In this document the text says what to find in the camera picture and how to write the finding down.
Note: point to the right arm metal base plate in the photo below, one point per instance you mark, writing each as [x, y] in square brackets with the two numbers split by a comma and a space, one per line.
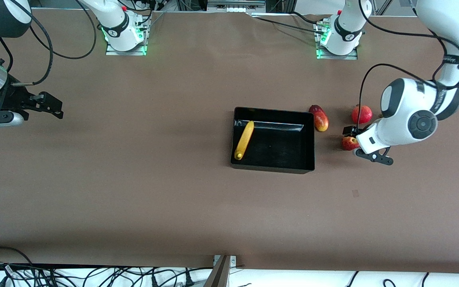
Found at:
[126, 52]

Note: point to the red yellow apple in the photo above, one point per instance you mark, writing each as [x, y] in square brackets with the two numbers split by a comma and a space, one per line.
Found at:
[348, 144]

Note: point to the grey metal equipment box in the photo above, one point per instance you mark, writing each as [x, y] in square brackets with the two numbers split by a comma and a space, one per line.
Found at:
[235, 4]

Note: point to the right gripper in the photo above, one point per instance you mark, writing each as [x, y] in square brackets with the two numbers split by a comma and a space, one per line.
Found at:
[11, 98]

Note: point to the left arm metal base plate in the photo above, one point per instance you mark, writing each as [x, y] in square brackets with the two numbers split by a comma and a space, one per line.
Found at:
[337, 57]

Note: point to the red pomegranate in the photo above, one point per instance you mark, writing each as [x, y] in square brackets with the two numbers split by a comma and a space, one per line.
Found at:
[361, 114]

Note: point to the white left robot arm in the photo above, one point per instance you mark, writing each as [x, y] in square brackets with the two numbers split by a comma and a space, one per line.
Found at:
[407, 107]

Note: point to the black plastic box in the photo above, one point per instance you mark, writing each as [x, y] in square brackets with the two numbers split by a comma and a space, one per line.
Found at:
[273, 151]

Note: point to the yellow banana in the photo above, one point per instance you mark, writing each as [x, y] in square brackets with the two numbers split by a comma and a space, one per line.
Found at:
[244, 140]

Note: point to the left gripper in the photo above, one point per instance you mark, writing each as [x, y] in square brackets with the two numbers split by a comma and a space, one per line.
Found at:
[349, 130]

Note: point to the dark metal profile bar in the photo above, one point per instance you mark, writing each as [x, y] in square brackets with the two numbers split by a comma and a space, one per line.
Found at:
[218, 276]

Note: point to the small metal table bracket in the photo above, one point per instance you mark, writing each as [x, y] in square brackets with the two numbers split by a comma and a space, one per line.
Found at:
[232, 260]

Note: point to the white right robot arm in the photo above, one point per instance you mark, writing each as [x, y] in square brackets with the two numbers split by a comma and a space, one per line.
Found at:
[114, 24]

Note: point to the red yellow mango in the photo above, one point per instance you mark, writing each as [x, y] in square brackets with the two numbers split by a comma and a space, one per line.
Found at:
[320, 119]

